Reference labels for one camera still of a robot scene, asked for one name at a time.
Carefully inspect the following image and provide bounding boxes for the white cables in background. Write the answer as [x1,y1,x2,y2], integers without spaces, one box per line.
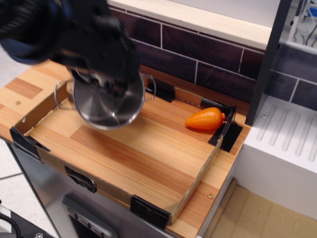
[287,0,317,47]

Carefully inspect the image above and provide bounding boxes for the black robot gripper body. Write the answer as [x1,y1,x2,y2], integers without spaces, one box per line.
[51,0,140,97]

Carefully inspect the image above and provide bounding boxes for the stainless steel metal pot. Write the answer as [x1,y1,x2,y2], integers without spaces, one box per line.
[53,71,157,130]

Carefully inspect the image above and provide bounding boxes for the white dish drainer counter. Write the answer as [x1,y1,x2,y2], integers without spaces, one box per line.
[235,96,317,219]

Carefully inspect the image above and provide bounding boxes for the dark tiled backsplash shelf unit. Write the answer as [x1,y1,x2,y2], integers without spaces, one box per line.
[109,0,291,125]

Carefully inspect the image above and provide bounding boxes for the orange plastic toy carrot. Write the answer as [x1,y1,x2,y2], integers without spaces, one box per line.
[185,107,226,130]

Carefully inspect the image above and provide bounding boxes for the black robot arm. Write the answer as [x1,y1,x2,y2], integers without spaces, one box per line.
[0,0,140,96]

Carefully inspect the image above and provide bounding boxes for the cardboard fence with black tape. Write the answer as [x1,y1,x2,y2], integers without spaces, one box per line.
[10,82,247,229]

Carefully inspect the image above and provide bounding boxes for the grey toy oven front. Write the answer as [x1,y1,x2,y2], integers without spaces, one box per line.
[8,145,171,238]

